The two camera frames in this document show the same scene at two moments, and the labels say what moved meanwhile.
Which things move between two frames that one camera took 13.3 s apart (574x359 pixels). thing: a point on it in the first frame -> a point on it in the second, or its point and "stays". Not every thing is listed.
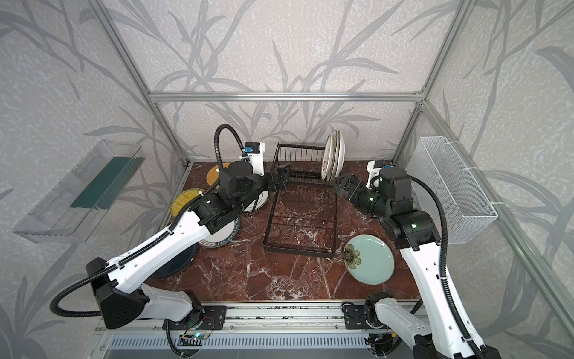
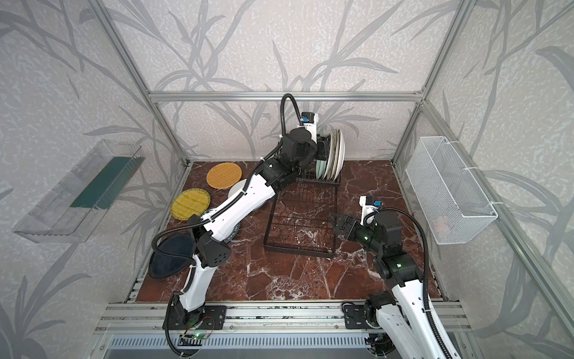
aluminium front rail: x=241 y=317 stays
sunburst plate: x=327 y=161 stays
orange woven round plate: x=213 y=175 stays
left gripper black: x=281 y=182 -> x=322 y=147
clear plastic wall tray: x=71 y=212 stays
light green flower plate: x=369 y=259 -> x=320 y=168
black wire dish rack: x=301 y=212 stays
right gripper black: x=350 y=179 -> x=353 y=224
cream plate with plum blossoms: x=340 y=155 stays
